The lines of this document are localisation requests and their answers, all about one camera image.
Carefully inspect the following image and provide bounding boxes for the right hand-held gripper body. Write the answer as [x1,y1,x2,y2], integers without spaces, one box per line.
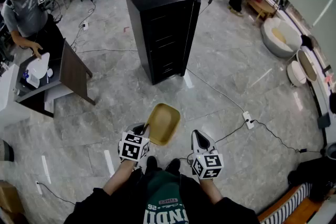
[191,149,224,180]

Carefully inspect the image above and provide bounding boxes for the dark wood panelled cabinet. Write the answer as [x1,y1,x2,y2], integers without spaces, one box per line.
[15,38,96,118]

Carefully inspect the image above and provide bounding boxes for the small black bag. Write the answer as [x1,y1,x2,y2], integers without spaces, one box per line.
[300,34,314,51]

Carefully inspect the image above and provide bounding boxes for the white power cable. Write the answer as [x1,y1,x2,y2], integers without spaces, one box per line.
[185,67,246,113]

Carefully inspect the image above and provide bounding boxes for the person's black right shoe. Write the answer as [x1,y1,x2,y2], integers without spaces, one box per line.
[165,158,182,175]

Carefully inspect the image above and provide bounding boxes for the dark blue-grey cube block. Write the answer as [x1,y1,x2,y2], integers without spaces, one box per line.
[317,112,331,130]

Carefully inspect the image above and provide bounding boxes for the cardboard box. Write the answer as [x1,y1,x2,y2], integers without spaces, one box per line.
[0,180,26,224]

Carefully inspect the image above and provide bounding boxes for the black power cable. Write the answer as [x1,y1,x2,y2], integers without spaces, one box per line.
[38,182,76,206]
[178,119,322,166]

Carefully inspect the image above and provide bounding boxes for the round white tan-topped stool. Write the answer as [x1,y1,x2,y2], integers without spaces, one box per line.
[296,49,318,83]

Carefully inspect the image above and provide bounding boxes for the white countertop appliance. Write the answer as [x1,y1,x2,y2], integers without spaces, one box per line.
[25,52,51,89]

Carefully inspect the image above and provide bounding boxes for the striped orange sofa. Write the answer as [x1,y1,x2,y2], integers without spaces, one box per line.
[258,182,324,224]

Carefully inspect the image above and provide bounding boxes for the white round basin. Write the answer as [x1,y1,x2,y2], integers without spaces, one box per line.
[260,17,303,59]

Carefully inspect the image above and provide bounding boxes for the person's left forearm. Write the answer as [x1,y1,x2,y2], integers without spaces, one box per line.
[102,159,139,196]

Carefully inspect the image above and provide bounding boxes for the black mini fridge cabinet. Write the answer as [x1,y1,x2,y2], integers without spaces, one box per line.
[124,0,202,86]

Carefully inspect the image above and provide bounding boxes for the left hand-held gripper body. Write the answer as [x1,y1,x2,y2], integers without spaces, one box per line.
[118,131,151,163]

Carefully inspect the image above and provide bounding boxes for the cream plastic tray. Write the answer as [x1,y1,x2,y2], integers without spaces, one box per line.
[143,103,181,146]

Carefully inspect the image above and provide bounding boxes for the person's right forearm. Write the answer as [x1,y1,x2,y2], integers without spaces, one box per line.
[199,178,224,205]

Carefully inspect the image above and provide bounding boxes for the person's black left shoe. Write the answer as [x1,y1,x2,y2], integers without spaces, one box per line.
[145,156,159,174]

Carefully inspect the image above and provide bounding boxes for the person's black shoe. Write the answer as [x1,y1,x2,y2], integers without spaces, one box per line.
[165,158,182,175]
[145,156,159,174]

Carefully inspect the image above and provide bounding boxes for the white cabinet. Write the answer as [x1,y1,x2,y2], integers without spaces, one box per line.
[0,63,30,125]

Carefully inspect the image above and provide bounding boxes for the wooden bench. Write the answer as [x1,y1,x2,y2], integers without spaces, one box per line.
[243,0,277,22]

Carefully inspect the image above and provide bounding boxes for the large black bag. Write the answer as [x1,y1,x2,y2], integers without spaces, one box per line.
[328,91,336,115]

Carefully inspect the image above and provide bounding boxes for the person's black and green top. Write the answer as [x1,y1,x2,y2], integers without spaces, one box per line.
[64,169,260,224]

